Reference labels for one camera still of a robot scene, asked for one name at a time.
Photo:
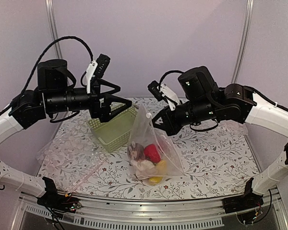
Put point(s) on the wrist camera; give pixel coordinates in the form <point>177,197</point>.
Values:
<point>95,70</point>
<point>164,93</point>

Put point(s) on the left clear dotted bag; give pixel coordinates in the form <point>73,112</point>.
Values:
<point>70,159</point>

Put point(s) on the right aluminium frame post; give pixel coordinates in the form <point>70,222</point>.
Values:
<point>244,39</point>

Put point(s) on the right rear clear bag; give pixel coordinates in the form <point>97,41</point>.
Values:
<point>225,127</point>

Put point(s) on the front aluminium rail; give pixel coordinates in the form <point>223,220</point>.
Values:
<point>107,213</point>

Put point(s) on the red toy apple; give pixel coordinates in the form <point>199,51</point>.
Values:
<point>151,153</point>

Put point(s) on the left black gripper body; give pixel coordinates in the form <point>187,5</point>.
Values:
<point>95,107</point>

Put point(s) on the white toy garlic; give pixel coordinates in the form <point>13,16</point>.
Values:
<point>144,169</point>

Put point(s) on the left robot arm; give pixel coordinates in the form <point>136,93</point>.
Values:
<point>56,93</point>

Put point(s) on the dark red toy fruit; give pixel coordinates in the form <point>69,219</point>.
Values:
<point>135,152</point>

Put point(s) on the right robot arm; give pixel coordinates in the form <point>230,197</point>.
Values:
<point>241,104</point>

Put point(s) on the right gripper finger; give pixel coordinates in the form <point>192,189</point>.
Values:
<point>162,114</point>
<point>159,125</point>

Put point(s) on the clear zip top bag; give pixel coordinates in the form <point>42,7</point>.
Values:
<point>145,134</point>

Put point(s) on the yellow toy mango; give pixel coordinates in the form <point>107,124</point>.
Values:
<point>161,170</point>

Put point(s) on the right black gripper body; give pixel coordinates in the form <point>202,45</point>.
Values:
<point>177,124</point>

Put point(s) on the floral table mat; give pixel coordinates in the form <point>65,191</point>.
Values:
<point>213,165</point>

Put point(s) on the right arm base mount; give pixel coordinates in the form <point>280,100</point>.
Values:
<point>245,201</point>

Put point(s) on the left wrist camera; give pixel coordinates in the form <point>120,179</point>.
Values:
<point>95,70</point>

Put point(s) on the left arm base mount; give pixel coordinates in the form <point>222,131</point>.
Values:
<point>52,200</point>

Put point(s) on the green perforated plastic basket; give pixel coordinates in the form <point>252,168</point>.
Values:
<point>114,134</point>

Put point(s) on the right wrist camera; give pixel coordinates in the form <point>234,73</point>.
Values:
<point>164,93</point>

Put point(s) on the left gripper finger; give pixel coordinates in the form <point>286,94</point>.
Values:
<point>113,106</point>
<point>114,88</point>

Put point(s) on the left aluminium frame post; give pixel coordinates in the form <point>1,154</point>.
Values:
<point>52,26</point>

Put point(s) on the aluminium frame post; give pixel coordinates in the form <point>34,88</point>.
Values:
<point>52,26</point>
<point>244,39</point>

